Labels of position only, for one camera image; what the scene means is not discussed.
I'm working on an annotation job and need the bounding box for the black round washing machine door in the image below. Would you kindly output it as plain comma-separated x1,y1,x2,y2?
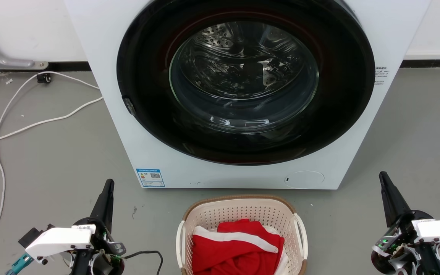
116,0,376,166

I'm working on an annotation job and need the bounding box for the beige plastic laundry basket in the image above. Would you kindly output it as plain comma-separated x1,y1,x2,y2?
176,194,309,275

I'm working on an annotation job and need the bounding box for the blue energy label sticker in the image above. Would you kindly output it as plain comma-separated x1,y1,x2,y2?
136,168,166,188

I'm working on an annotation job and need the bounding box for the red and white garment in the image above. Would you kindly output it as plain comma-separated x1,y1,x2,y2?
191,218,290,275

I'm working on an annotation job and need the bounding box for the round white filter cover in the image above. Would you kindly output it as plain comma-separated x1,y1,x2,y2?
284,170,325,189

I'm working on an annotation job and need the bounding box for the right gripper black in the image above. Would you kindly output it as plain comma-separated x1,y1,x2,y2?
370,171,440,275

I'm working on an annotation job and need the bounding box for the teal connector plug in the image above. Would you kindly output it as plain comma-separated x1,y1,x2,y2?
5,254,34,275

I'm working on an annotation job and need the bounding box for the thin black cable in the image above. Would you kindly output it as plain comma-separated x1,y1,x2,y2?
123,250,164,275

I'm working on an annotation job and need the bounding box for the thin white power cable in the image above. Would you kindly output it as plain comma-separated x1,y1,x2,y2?
0,71,101,275

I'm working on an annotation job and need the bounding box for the small text sticker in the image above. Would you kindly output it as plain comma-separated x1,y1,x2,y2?
374,67,389,86

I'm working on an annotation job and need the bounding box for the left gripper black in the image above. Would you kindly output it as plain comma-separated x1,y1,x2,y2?
62,178,127,275

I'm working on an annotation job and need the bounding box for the grey door latch handle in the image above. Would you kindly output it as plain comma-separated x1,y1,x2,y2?
123,96,136,116

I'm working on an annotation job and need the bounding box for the white front-load washing machine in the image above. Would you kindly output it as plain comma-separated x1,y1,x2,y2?
63,0,432,190

